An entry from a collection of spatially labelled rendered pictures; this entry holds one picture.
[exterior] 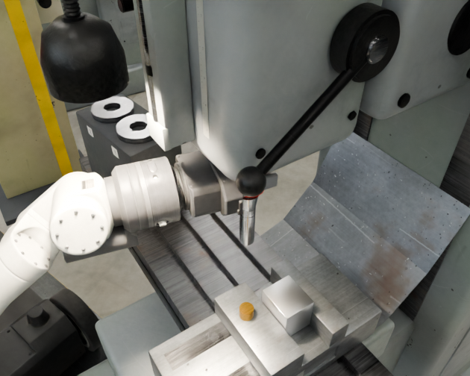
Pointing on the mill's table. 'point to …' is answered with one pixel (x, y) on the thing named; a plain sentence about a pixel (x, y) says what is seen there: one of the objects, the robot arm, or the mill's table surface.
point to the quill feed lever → (345, 60)
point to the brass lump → (246, 311)
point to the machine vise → (323, 274)
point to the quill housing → (265, 78)
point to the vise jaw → (259, 333)
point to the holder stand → (118, 135)
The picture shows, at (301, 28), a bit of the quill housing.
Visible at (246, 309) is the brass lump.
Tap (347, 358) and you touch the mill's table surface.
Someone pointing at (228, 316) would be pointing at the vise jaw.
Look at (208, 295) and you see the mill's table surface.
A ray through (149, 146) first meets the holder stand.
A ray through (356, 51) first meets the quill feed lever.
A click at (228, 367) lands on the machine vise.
